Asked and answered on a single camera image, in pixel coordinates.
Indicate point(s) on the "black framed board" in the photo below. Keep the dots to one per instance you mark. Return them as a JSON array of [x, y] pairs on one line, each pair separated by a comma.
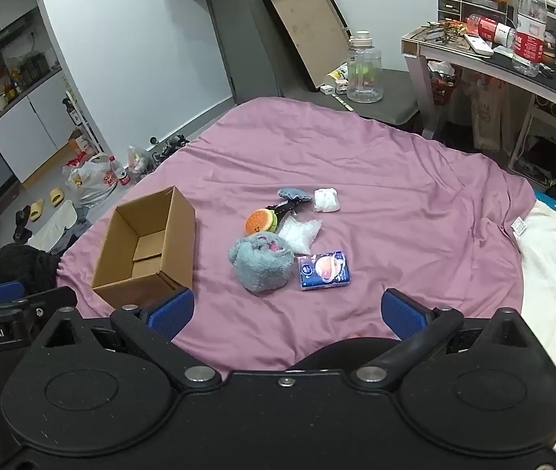
[[307, 29]]

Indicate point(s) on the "black sandal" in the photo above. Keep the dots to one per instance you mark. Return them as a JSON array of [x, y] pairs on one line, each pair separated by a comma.
[[22, 225]]

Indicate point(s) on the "small red-label water bottle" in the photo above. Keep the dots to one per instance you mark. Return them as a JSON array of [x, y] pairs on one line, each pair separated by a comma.
[[122, 174]]

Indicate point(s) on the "silver glass-topped desk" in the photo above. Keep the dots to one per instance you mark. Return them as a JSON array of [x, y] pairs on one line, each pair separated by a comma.
[[422, 98]]

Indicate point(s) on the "pile of small desk clutter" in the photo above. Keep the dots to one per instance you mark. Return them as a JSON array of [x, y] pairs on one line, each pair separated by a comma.
[[442, 30]]

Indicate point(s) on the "white cabinet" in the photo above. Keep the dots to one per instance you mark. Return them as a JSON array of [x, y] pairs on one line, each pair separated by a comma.
[[23, 122]]

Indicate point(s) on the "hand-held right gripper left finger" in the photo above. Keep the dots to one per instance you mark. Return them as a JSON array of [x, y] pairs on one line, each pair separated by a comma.
[[173, 311]]

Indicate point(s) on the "red basket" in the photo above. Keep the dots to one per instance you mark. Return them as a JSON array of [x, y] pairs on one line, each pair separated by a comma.
[[443, 85]]

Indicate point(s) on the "white remote control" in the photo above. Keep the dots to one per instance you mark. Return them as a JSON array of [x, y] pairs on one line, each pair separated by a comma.
[[478, 45]]

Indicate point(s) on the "grey fluffy plush toy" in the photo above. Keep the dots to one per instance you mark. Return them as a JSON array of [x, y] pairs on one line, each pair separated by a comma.
[[258, 269]]

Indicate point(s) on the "black bag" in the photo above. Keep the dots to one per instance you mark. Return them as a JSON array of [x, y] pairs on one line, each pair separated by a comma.
[[552, 159]]

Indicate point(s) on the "pink red-label bottle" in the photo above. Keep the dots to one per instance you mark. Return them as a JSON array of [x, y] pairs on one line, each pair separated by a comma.
[[493, 28]]

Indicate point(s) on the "burger plush toy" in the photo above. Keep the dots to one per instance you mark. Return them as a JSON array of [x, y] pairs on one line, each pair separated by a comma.
[[258, 220]]

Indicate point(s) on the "tall red-label plastic bottle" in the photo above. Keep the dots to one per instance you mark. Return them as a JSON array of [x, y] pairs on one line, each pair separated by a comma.
[[527, 44]]

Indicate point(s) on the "grey side table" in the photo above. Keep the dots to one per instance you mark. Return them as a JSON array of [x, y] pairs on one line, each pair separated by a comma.
[[398, 100]]

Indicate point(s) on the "clear plastic water jug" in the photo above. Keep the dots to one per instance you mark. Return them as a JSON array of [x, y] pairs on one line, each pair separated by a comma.
[[363, 83]]

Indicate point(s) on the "cream tote bag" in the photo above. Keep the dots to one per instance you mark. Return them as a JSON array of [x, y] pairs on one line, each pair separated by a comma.
[[488, 112]]

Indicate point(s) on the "small white box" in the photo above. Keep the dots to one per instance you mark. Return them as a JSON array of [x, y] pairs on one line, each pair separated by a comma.
[[328, 89]]

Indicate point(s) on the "yellow slipper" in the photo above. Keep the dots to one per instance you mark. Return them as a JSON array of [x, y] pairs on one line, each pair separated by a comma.
[[57, 197], [37, 209]]

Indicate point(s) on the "grey door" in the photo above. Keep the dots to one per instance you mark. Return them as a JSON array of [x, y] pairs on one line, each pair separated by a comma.
[[243, 34]]

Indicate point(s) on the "grey-blue cloth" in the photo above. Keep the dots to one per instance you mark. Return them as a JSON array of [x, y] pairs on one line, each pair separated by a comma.
[[80, 230]]

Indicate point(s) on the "grey sneaker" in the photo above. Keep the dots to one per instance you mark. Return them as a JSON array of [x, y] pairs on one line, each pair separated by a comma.
[[163, 154], [177, 142]]

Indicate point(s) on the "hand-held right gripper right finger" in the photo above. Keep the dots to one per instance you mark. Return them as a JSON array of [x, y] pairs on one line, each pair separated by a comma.
[[403, 313]]

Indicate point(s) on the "white floor mat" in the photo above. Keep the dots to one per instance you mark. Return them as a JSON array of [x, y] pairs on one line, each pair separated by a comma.
[[55, 225]]

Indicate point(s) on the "fluffy grey black hair clip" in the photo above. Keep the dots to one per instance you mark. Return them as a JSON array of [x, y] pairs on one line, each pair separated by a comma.
[[295, 194]]

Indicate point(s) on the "black fleece garment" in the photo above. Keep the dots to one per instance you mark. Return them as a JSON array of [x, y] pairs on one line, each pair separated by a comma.
[[21, 267]]

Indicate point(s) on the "white printed plastic bag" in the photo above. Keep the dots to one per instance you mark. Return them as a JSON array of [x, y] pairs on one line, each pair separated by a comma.
[[89, 181]]

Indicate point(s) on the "small open cardboard carton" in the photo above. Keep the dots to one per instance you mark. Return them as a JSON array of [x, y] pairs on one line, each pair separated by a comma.
[[82, 143]]

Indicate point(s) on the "white pen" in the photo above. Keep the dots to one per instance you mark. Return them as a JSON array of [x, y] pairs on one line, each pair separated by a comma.
[[344, 104]]

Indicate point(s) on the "pink bed sheet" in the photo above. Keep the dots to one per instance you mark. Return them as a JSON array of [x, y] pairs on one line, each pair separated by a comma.
[[356, 171]]

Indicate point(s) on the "brown cardboard box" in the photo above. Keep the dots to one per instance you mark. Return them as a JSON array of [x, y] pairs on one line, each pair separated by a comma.
[[182, 235]]

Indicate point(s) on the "blue planet picture box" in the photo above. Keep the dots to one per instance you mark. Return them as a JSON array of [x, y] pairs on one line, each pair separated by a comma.
[[324, 270]]

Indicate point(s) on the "clear plastic bag of trash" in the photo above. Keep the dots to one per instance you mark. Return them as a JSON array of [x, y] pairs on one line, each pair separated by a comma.
[[140, 162]]

